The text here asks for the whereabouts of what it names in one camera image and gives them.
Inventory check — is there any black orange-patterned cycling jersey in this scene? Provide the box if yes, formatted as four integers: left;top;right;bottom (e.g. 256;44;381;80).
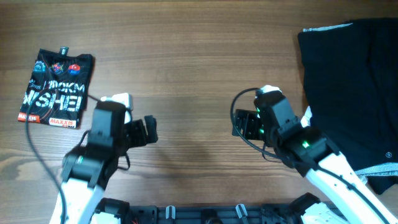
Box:
17;47;94;129

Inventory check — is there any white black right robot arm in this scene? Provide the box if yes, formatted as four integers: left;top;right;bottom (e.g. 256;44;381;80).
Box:
229;108;397;223

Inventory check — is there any black clothes pile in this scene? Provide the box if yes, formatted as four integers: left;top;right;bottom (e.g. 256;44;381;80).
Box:
298;18;397;194

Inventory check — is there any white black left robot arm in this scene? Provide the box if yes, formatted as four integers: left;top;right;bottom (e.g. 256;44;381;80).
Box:
50;115;158;223

